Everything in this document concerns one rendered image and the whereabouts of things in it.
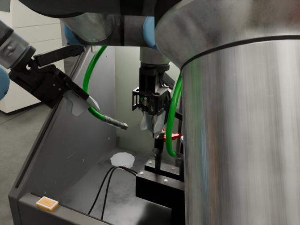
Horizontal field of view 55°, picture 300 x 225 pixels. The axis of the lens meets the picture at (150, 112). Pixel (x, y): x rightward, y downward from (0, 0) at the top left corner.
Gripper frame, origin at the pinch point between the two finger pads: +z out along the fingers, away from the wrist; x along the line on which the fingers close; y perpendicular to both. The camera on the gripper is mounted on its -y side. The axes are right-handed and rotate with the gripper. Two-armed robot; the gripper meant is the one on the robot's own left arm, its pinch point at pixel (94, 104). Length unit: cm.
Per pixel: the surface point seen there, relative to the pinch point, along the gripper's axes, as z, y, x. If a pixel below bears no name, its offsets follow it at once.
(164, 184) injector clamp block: 30.2, 6.0, 3.7
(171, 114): 8.3, -6.7, 18.8
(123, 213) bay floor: 33.2, 20.9, -8.7
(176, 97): 6.8, -10.4, 18.5
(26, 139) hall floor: 52, 49, -237
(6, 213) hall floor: 48, 85, -140
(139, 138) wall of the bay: 38, -4, -36
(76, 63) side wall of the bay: -4.1, -9.0, -26.0
